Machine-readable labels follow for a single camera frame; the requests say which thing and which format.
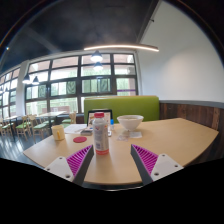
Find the large dark-framed window wall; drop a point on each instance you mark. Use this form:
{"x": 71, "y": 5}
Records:
{"x": 63, "y": 88}

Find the clear plastic packet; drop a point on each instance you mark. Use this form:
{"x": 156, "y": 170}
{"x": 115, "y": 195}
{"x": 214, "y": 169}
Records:
{"x": 135, "y": 134}

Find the white ceramic bowl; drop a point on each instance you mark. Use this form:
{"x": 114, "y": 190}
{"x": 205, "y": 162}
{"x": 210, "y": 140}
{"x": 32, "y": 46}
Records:
{"x": 130, "y": 122}

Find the green upholstered bench backrest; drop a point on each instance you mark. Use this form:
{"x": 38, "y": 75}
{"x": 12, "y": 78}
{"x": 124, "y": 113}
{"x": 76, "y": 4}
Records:
{"x": 133, "y": 106}

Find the clear red-capped drink bottle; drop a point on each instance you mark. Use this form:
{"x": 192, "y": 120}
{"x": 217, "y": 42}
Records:
{"x": 100, "y": 136}

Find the group of pendant lamps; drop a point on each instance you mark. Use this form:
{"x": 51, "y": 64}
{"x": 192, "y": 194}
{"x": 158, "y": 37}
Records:
{"x": 96, "y": 56}

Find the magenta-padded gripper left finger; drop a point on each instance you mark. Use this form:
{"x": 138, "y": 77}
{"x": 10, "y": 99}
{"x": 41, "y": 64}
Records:
{"x": 60, "y": 167}

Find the white paper sheets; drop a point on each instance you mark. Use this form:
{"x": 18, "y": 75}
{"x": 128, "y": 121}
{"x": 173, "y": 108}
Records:
{"x": 74, "y": 128}

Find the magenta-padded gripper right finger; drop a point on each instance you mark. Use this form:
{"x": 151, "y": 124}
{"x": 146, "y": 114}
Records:
{"x": 165, "y": 166}

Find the flat round red coaster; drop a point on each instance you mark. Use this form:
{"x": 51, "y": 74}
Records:
{"x": 80, "y": 139}

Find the light wooden dining table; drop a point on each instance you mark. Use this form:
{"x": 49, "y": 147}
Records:
{"x": 50, "y": 114}

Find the wooden chairs with green seats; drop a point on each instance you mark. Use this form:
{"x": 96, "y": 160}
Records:
{"x": 38, "y": 126}

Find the pale yellow cup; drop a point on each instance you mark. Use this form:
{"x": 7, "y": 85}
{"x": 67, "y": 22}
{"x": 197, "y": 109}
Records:
{"x": 58, "y": 133}

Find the small dark phone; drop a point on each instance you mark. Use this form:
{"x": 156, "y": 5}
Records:
{"x": 86, "y": 132}

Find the small blue-capped white bottle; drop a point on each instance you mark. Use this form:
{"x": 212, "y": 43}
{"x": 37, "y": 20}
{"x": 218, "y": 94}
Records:
{"x": 112, "y": 125}

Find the curved linear ceiling light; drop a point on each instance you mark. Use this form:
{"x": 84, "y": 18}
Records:
{"x": 133, "y": 46}

